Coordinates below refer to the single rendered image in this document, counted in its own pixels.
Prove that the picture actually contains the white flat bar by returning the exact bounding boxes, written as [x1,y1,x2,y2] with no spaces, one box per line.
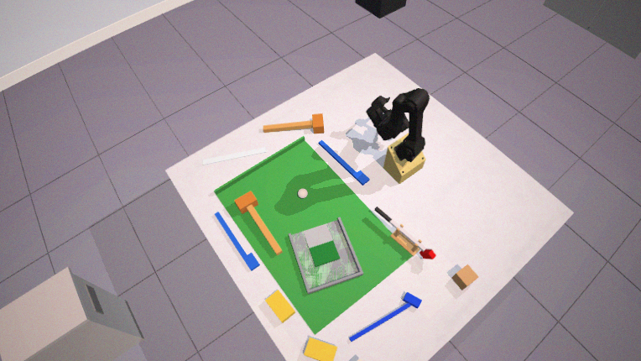
[202,147,266,165]

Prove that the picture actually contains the orange putter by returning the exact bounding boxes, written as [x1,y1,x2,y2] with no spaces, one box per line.
[235,191,282,255]
[263,113,324,133]

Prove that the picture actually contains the green flat mat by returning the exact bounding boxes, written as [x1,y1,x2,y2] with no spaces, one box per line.
[216,141,412,335]

